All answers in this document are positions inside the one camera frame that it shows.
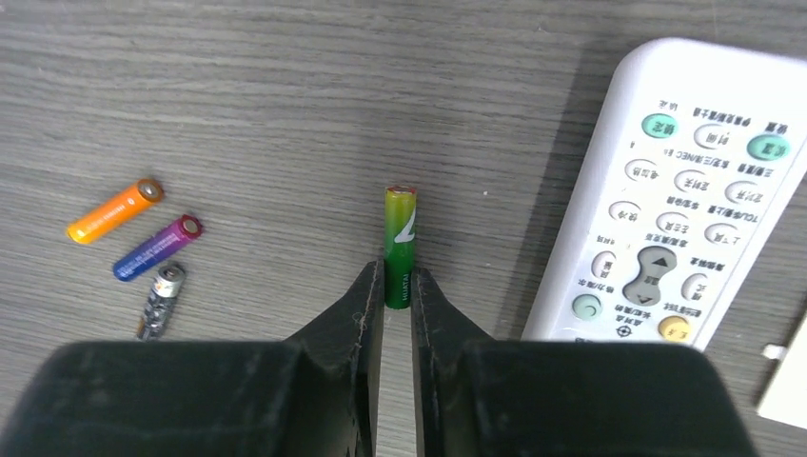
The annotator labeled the black silver battery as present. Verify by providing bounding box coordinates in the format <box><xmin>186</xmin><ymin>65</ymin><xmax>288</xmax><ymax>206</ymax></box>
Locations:
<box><xmin>136</xmin><ymin>263</ymin><xmax>187</xmax><ymax>342</ymax></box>

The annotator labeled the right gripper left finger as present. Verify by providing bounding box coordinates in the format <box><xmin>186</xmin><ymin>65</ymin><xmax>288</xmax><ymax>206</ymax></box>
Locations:
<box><xmin>1</xmin><ymin>261</ymin><xmax>384</xmax><ymax>456</ymax></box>

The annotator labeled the white battery cover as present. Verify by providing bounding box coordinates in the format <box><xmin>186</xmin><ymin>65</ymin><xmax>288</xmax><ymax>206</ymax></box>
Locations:
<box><xmin>757</xmin><ymin>317</ymin><xmax>806</xmax><ymax>429</ymax></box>

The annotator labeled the purple blue battery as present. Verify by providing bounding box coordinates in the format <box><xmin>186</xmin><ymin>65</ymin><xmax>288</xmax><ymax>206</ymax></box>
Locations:
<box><xmin>112</xmin><ymin>214</ymin><xmax>204</xmax><ymax>282</ymax></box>

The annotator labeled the green battery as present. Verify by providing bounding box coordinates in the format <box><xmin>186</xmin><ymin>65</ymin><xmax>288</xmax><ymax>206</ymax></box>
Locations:
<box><xmin>384</xmin><ymin>186</ymin><xmax>417</xmax><ymax>309</ymax></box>

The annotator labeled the small white remote control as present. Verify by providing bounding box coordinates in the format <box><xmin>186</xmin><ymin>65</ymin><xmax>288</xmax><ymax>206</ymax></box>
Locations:
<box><xmin>522</xmin><ymin>38</ymin><xmax>806</xmax><ymax>350</ymax></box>

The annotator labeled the orange battery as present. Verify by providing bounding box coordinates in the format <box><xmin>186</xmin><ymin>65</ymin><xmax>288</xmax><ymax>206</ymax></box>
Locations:
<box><xmin>66</xmin><ymin>178</ymin><xmax>165</xmax><ymax>244</ymax></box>

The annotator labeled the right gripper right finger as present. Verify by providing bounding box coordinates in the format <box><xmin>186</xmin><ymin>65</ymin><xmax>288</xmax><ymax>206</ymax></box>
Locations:
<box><xmin>411</xmin><ymin>268</ymin><xmax>757</xmax><ymax>456</ymax></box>

